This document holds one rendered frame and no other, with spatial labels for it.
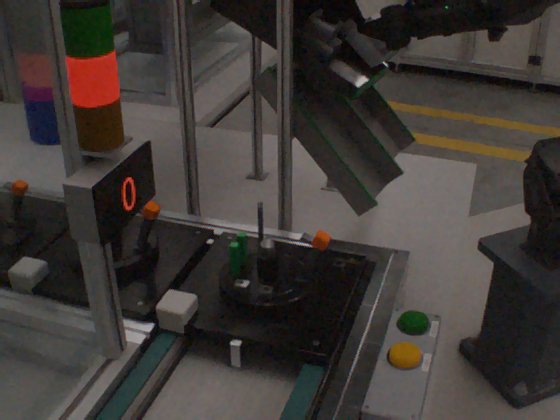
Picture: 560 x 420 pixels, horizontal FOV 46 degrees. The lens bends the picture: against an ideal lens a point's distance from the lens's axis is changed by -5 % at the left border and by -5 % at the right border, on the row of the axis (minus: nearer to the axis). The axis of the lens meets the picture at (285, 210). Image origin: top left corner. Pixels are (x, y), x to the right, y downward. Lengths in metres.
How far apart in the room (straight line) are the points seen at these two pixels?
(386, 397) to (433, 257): 0.49
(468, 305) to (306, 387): 0.40
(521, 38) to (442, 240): 3.61
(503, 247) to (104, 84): 0.56
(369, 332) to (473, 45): 4.07
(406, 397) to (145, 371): 0.33
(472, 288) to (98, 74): 0.77
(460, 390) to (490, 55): 4.04
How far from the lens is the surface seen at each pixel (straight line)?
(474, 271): 1.25
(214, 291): 0.98
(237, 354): 0.90
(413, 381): 0.86
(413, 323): 0.93
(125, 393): 0.87
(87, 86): 0.69
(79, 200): 0.71
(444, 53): 4.94
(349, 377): 0.87
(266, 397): 0.89
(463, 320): 1.13
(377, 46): 1.06
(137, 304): 0.97
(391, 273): 1.04
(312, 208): 1.40
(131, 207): 0.76
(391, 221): 1.37
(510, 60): 4.90
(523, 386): 1.00
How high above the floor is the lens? 1.55
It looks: 30 degrees down
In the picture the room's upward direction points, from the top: straight up
